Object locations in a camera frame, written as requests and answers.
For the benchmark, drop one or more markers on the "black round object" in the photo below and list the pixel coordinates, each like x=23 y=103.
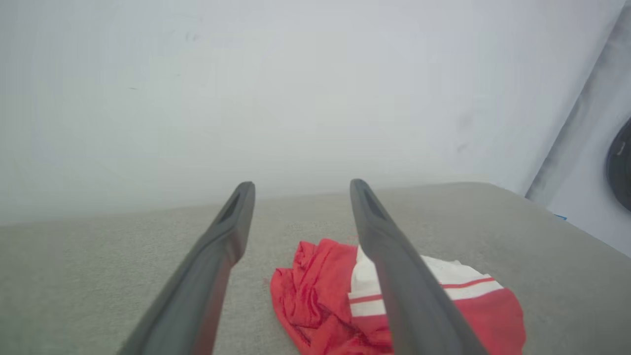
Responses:
x=622 y=167

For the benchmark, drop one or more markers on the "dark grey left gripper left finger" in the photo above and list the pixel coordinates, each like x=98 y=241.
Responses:
x=207 y=276

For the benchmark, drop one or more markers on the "red and white shirt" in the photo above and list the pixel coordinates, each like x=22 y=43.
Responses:
x=315 y=296

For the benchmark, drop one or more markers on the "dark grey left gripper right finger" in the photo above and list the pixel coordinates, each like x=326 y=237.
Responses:
x=409 y=296

